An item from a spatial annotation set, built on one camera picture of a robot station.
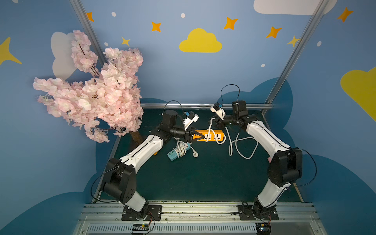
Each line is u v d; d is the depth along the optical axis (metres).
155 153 0.96
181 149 0.91
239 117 0.68
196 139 0.71
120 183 0.43
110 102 0.50
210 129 0.71
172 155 0.91
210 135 0.71
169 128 0.64
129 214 0.73
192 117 0.67
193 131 0.68
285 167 0.48
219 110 0.73
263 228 0.73
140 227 0.73
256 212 0.68
